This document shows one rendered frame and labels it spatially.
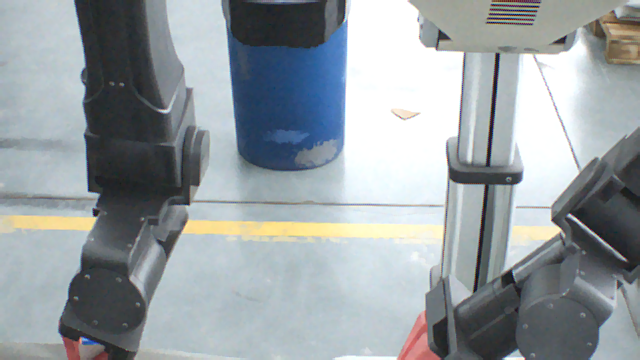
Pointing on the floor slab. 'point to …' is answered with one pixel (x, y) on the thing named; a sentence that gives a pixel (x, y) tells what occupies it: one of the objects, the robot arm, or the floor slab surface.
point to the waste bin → (288, 80)
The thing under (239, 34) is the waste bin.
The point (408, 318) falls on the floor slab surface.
